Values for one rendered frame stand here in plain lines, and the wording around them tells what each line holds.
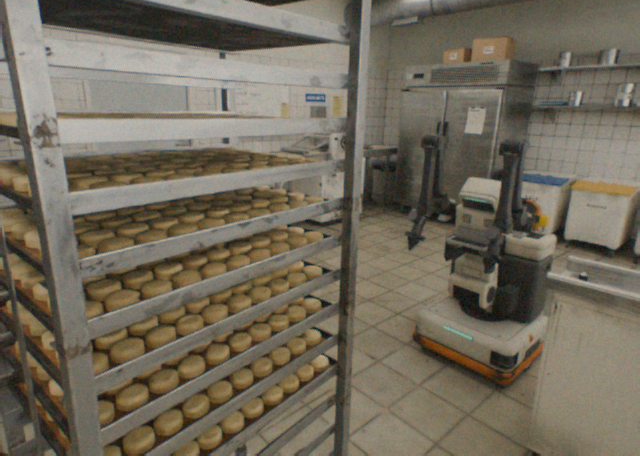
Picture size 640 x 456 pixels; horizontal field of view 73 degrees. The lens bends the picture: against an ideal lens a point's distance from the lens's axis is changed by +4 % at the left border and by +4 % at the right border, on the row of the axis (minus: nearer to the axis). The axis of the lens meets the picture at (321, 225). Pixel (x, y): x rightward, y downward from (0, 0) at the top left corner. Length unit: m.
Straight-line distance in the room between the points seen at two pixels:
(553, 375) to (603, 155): 4.25
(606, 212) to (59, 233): 5.21
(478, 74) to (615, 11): 1.47
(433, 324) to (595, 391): 1.03
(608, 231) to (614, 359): 3.56
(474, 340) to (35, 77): 2.46
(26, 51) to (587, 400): 2.04
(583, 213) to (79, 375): 5.21
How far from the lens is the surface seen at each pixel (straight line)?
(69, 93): 4.86
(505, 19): 6.60
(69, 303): 0.63
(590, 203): 5.45
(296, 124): 0.84
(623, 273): 2.20
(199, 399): 0.94
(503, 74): 5.53
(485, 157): 5.53
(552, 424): 2.22
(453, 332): 2.74
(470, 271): 2.63
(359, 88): 0.95
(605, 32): 6.15
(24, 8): 0.59
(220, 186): 0.74
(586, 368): 2.05
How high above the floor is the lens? 1.54
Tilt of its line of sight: 16 degrees down
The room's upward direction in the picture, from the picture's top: 1 degrees clockwise
